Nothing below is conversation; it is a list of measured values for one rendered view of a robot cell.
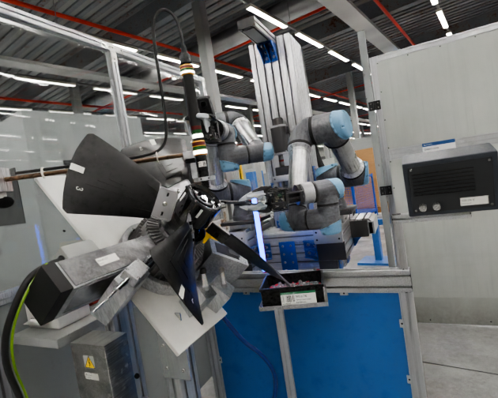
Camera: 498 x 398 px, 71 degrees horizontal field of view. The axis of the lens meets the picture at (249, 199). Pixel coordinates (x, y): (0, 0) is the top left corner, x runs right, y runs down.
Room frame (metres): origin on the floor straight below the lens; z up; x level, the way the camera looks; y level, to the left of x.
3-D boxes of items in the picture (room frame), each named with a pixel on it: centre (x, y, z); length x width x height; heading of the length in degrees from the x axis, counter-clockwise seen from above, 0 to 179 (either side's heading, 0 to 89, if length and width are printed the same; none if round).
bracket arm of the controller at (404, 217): (1.16, -0.60, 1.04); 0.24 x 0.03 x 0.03; 64
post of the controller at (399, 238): (1.21, -0.50, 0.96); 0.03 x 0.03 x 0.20; 64
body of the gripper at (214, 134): (1.23, 0.10, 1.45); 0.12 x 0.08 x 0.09; 164
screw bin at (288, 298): (1.22, -0.11, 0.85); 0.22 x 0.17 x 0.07; 79
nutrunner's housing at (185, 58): (1.12, 0.13, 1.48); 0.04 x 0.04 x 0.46
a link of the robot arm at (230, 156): (1.39, 0.04, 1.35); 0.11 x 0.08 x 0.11; 101
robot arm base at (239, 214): (1.98, 0.03, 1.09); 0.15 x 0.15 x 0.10
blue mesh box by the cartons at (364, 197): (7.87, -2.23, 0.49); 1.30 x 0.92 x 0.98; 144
